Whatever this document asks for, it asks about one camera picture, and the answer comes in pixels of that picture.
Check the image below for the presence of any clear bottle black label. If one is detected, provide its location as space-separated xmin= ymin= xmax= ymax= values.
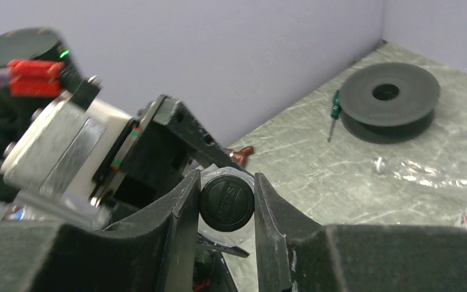
xmin=198 ymin=164 xmax=254 ymax=247

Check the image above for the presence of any red brown small object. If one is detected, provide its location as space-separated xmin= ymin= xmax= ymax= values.
xmin=225 ymin=146 xmax=255 ymax=167

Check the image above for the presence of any clear Pocari Sweat bottle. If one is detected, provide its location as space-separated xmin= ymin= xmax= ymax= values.
xmin=373 ymin=156 xmax=467 ymax=189

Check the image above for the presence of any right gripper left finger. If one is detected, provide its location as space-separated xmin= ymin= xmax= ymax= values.
xmin=0 ymin=171 xmax=201 ymax=291

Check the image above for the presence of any black bottle cap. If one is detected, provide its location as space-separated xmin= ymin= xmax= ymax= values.
xmin=199 ymin=175 xmax=255 ymax=232

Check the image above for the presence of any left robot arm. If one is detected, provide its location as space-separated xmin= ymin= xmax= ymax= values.
xmin=0 ymin=27 xmax=240 ymax=208

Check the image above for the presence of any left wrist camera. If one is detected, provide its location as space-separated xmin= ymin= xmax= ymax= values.
xmin=0 ymin=59 xmax=132 ymax=200

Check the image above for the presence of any black filament spool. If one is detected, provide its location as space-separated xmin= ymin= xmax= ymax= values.
xmin=334 ymin=62 xmax=441 ymax=144

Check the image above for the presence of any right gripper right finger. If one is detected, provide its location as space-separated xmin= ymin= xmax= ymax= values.
xmin=254 ymin=173 xmax=467 ymax=291

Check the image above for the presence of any green handled screwdriver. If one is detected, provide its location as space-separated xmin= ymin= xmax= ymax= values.
xmin=327 ymin=90 xmax=341 ymax=143

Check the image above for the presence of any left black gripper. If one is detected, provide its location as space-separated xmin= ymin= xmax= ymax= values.
xmin=92 ymin=95 xmax=244 ymax=207

